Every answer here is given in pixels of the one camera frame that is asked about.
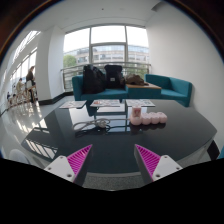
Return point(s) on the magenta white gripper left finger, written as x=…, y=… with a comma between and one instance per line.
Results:
x=74, y=167

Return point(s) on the black backpack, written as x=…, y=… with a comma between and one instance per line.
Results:
x=93, y=80
x=114, y=76

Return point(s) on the teal sofa right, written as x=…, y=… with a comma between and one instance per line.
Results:
x=172, y=89

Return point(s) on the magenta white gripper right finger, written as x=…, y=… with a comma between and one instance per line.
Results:
x=153, y=166

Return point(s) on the black backpack left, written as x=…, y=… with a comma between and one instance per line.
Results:
x=93, y=80

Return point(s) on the wooden side table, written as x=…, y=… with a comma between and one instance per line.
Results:
x=145, y=86

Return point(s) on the black backpack right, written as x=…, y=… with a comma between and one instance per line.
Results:
x=114, y=76

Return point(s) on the brown bag on table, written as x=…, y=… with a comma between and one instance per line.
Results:
x=134, y=79

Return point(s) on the standing person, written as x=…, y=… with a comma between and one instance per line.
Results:
x=30, y=82

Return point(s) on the seated person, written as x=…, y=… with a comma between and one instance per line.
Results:
x=19, y=91

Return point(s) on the left magazine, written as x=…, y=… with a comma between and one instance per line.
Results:
x=72, y=104

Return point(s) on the magazine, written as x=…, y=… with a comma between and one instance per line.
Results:
x=139, y=102
x=105, y=103
x=72, y=104

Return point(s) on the middle magazine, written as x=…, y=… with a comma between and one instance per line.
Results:
x=105, y=103

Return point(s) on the right magazine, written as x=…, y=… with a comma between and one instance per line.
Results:
x=139, y=102

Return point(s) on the teal sofa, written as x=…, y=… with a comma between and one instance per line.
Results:
x=77, y=83
x=172, y=89

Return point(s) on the teal sofa left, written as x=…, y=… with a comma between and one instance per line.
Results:
x=77, y=83

